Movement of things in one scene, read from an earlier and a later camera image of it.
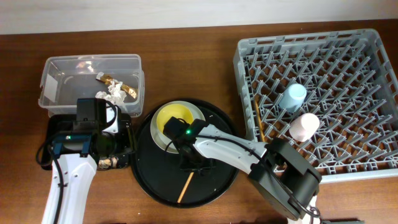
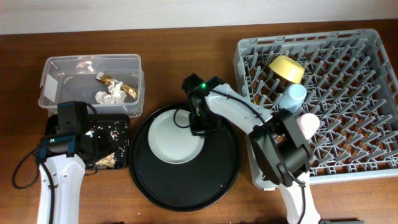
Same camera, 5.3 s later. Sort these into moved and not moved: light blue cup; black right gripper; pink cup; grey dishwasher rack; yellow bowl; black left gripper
Moved: black left gripper; black right gripper; yellow bowl
Not moved: pink cup; light blue cup; grey dishwasher rack
